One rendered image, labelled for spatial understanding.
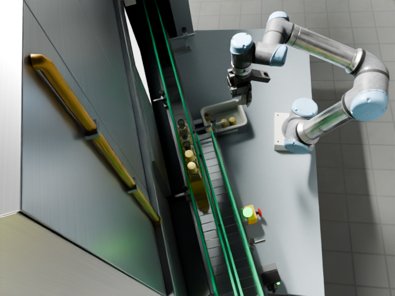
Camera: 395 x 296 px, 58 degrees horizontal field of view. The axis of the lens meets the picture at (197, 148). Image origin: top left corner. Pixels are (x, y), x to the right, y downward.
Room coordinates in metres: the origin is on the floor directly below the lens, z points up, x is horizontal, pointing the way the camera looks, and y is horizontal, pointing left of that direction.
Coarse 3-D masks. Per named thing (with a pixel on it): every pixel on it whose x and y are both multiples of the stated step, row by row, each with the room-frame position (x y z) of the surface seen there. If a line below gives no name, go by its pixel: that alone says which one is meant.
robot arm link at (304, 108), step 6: (294, 102) 0.91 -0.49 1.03; (300, 102) 0.90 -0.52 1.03; (306, 102) 0.89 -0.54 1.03; (312, 102) 0.89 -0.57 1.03; (294, 108) 0.87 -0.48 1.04; (300, 108) 0.86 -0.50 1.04; (306, 108) 0.86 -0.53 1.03; (312, 108) 0.85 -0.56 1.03; (294, 114) 0.85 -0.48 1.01; (300, 114) 0.83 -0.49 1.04; (306, 114) 0.82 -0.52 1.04; (312, 114) 0.82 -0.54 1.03
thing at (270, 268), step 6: (270, 264) 0.26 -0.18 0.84; (264, 270) 0.25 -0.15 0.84; (270, 270) 0.24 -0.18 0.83; (276, 270) 0.24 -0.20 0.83; (264, 276) 0.22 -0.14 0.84; (270, 276) 0.22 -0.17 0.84; (276, 276) 0.21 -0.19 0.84; (264, 282) 0.20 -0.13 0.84; (270, 282) 0.19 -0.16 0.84; (276, 282) 0.19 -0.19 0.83
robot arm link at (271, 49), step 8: (272, 32) 0.90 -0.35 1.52; (264, 40) 0.88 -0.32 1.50; (272, 40) 0.86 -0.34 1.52; (280, 40) 0.86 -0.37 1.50; (256, 48) 0.84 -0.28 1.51; (264, 48) 0.84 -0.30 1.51; (272, 48) 0.83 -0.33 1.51; (280, 48) 0.82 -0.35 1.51; (256, 56) 0.82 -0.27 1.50; (264, 56) 0.81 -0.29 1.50; (272, 56) 0.80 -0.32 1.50; (280, 56) 0.79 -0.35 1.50; (264, 64) 0.81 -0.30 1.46; (272, 64) 0.79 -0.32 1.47; (280, 64) 0.78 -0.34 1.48
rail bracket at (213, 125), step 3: (213, 117) 0.94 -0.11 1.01; (210, 120) 0.93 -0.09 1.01; (213, 120) 0.93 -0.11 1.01; (210, 123) 0.94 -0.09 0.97; (213, 123) 0.93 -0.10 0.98; (216, 123) 0.94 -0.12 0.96; (219, 123) 0.94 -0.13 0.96; (222, 123) 0.93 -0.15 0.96; (204, 126) 0.94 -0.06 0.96; (207, 126) 0.94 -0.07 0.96; (210, 126) 0.93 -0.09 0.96; (213, 126) 0.93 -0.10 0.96; (216, 126) 0.93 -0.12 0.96; (192, 129) 0.94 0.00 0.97; (195, 129) 0.94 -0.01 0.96; (198, 129) 0.93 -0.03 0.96; (201, 129) 0.93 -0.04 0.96; (213, 129) 0.93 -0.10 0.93; (216, 129) 0.94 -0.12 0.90; (213, 132) 0.93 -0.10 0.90; (216, 132) 0.93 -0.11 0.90
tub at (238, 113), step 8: (216, 104) 1.14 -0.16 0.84; (224, 104) 1.13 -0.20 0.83; (232, 104) 1.13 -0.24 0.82; (200, 112) 1.11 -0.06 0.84; (216, 112) 1.13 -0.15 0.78; (224, 112) 1.12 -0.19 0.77; (232, 112) 1.11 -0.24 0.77; (240, 112) 1.07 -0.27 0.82; (216, 120) 1.08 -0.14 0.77; (240, 120) 1.04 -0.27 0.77; (208, 128) 1.04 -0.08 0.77; (216, 128) 1.03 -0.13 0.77; (224, 128) 0.98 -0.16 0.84; (232, 128) 0.97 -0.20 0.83
